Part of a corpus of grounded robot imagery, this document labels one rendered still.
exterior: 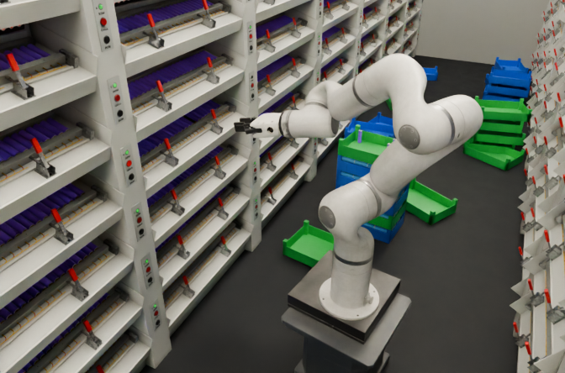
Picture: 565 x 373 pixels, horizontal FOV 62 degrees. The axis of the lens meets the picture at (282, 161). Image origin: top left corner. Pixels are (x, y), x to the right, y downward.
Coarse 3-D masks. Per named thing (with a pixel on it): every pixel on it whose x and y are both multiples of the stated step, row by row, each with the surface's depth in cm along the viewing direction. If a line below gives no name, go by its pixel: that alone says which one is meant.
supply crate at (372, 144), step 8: (360, 128) 231; (352, 136) 230; (368, 136) 230; (376, 136) 228; (384, 136) 225; (344, 144) 223; (352, 144) 228; (360, 144) 228; (368, 144) 228; (376, 144) 228; (384, 144) 227; (344, 152) 218; (352, 152) 215; (360, 152) 213; (368, 152) 211; (376, 152) 221; (360, 160) 215; (368, 160) 212
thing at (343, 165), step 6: (342, 162) 221; (348, 162) 219; (342, 168) 222; (348, 168) 220; (354, 168) 218; (360, 168) 217; (366, 168) 215; (354, 174) 220; (360, 174) 218; (366, 174) 216
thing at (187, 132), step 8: (224, 104) 185; (216, 112) 179; (224, 112) 185; (200, 120) 172; (208, 120) 174; (192, 128) 167; (200, 128) 172; (176, 136) 160; (184, 136) 163; (152, 152) 150; (144, 160) 146; (144, 168) 145
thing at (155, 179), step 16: (224, 96) 187; (240, 112) 187; (208, 128) 174; (224, 128) 177; (176, 144) 161; (192, 144) 163; (208, 144) 166; (192, 160) 159; (144, 176) 137; (160, 176) 146; (176, 176) 154
